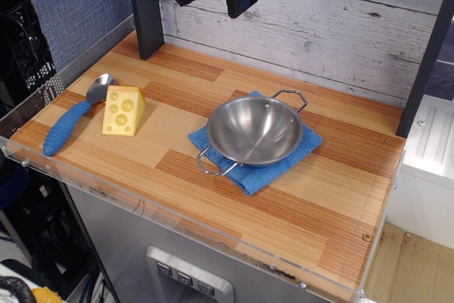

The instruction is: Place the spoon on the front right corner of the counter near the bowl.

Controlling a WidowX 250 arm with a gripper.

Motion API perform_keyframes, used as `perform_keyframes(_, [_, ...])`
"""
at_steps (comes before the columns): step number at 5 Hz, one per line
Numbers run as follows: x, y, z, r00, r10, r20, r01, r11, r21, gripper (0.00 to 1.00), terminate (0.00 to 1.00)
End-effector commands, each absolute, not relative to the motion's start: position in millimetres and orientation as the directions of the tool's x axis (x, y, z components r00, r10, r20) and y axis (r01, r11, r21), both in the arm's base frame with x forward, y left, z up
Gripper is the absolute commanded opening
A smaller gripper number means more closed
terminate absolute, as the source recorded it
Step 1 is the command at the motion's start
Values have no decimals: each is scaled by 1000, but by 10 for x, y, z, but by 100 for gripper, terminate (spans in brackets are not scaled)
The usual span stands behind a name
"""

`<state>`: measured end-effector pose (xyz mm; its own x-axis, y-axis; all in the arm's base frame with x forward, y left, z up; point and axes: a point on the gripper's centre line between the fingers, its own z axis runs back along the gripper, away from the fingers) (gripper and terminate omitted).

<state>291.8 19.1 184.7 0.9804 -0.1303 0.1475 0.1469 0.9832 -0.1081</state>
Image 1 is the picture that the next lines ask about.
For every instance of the blue handled metal spoon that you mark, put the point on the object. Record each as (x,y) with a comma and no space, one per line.
(62,129)

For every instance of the clear acrylic counter guard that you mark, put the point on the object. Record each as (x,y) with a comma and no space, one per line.
(309,235)

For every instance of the yellow toy cheese wedge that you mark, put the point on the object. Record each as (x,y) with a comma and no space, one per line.
(123,111)

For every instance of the black plastic crate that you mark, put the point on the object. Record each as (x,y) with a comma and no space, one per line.
(26,61)

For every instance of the blue folded cloth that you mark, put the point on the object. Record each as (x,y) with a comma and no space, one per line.
(252,179)

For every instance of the white ribbed side appliance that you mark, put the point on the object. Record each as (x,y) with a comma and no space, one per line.
(422,199)

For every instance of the silver dispenser button panel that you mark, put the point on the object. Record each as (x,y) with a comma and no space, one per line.
(177,280)

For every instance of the dark grey left post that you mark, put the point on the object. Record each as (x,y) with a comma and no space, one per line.
(148,26)

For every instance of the dark grey post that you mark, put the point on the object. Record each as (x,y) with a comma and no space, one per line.
(428,61)
(148,26)

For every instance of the steel bowl with handles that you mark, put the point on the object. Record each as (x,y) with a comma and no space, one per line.
(256,131)

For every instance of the dark grey right post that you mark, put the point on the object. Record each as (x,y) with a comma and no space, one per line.
(428,61)

